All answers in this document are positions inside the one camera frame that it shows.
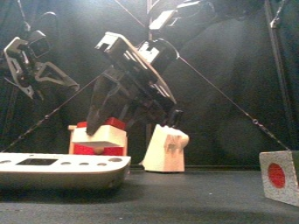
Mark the black cloth backdrop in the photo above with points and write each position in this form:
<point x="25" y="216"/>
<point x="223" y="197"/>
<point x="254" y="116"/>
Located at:
<point x="226" y="87"/>

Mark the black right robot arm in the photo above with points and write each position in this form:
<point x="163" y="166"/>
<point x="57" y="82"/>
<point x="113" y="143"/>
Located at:
<point x="191" y="11"/>

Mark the grey cube with red circle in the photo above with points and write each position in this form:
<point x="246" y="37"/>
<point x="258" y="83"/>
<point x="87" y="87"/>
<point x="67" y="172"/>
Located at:
<point x="278" y="175"/>

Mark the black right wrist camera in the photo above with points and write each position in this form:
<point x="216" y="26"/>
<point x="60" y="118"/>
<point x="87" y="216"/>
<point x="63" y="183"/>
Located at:
<point x="159" y="54"/>

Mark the black vertical frame pole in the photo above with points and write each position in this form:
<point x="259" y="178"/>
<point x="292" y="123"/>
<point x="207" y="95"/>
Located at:
<point x="148" y="17"/>

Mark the red and white wooden toy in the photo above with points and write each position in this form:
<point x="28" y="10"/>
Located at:
<point x="107" y="137"/>

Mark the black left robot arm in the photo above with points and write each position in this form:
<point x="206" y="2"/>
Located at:
<point x="48" y="22"/>

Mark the white toy stove board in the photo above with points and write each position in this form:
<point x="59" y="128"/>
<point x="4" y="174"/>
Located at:
<point x="57" y="169"/>

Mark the white toy knife block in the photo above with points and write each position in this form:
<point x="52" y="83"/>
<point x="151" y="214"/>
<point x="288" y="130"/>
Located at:
<point x="165" y="151"/>

